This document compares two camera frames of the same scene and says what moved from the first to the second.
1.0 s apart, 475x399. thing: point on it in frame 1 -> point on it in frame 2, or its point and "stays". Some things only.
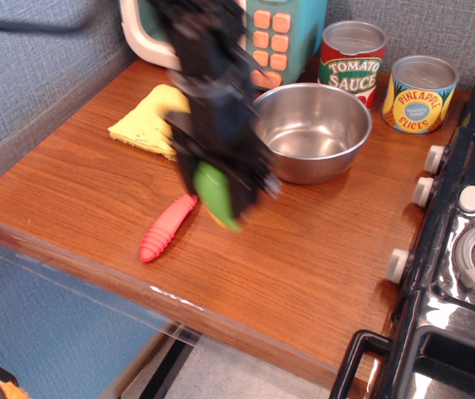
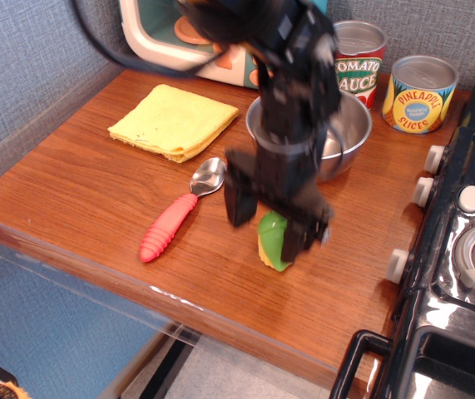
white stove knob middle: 423,190 stays
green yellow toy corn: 211,187 -> 270,233
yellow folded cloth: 146,127 stays
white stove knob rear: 434,158 stays
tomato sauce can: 352,52 stays
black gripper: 215,119 -> 287,178
